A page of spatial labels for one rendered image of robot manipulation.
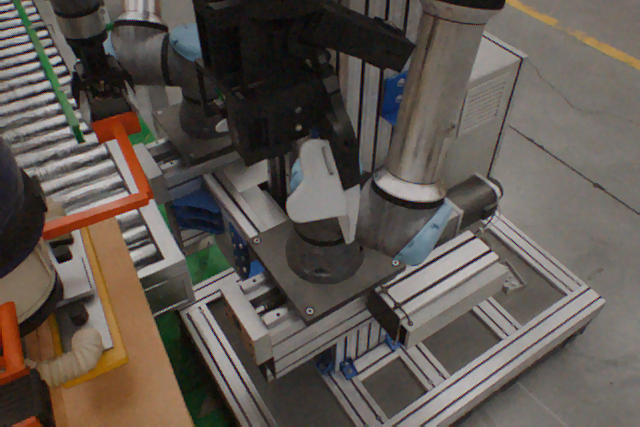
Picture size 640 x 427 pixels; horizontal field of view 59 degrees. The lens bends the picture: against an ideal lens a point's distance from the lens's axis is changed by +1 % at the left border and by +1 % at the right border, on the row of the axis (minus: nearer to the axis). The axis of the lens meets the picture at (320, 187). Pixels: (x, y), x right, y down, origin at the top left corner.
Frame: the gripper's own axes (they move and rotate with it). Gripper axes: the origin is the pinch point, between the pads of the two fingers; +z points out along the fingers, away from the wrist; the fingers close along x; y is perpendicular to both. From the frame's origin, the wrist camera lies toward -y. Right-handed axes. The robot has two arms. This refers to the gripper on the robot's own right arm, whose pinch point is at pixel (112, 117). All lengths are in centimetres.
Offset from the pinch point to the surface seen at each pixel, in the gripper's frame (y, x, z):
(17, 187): 33.4, -16.2, -16.5
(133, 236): -28, -4, 64
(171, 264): -6, 3, 58
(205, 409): 8, -1, 118
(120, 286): 22.2, -9.9, 24.0
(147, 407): 49, -12, 24
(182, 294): -6, 4, 73
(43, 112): -108, -18, 64
